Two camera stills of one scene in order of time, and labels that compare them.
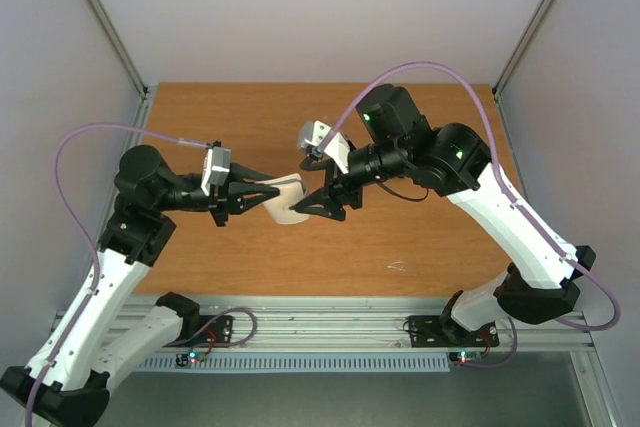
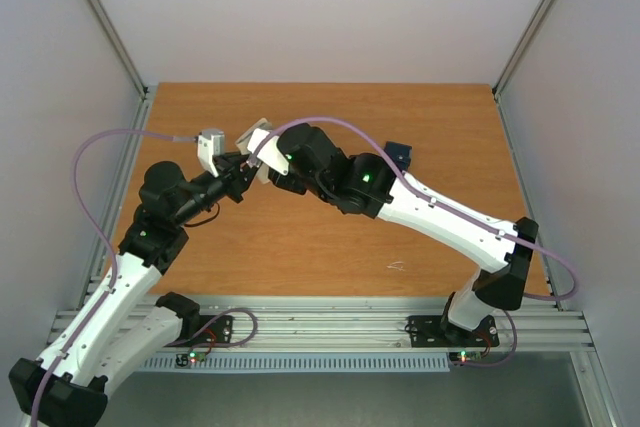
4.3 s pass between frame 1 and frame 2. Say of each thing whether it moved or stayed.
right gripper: moved
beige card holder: moved
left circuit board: stayed
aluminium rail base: stayed
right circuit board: stayed
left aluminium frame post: stayed
